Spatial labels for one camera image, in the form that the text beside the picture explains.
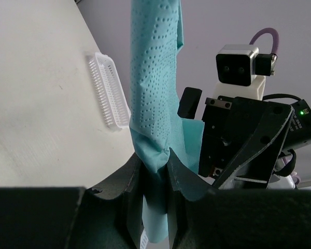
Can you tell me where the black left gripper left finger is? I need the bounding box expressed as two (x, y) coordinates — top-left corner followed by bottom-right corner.
(0, 155), (143, 248)

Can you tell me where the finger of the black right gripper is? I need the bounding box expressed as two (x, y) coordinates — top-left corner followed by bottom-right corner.
(177, 87), (202, 119)
(213, 102), (293, 189)

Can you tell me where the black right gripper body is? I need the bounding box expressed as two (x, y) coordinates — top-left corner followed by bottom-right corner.
(199, 96), (311, 179)

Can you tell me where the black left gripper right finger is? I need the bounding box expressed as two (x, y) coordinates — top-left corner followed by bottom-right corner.
(167, 153), (311, 248)

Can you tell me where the light blue paper napkin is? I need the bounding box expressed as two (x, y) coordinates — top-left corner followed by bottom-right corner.
(130, 1), (204, 243)

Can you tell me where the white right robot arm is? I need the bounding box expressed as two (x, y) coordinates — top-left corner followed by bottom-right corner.
(199, 93), (311, 189)

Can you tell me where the white utensil tray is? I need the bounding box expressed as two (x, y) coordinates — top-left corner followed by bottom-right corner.
(85, 52), (131, 132)

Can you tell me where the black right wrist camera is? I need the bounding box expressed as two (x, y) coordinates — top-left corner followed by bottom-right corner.
(216, 44), (277, 87)

